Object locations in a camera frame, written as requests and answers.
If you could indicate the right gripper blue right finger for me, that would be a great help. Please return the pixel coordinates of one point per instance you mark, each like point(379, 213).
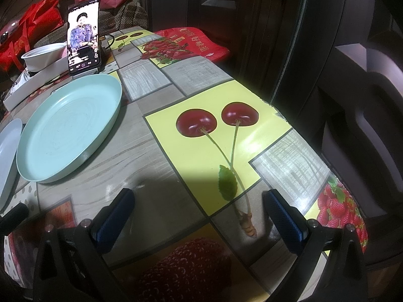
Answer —
point(289, 222)

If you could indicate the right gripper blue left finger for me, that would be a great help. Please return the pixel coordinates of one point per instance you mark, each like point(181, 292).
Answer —
point(110, 220)

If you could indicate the mint green round plate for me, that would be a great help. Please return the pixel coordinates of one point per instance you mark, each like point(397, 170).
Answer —
point(68, 127)

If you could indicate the light grey round plate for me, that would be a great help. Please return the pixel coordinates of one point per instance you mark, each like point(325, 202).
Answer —
point(10, 138)

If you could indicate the fruit pattern tablecloth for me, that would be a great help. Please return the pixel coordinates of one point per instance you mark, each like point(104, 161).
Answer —
point(198, 149)

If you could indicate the white rectangular tray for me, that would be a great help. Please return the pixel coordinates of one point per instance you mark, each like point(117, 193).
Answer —
point(26, 84)

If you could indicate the smartphone on stand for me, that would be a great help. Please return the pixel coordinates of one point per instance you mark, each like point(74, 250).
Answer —
point(83, 47)

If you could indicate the white foam bowl in tray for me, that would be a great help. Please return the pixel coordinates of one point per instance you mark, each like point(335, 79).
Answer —
point(43, 56)

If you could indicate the red printed bag on chair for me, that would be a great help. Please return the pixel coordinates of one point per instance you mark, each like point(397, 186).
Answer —
point(196, 41)

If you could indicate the red gift bag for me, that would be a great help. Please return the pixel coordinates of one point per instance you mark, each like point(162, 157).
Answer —
point(39, 20)

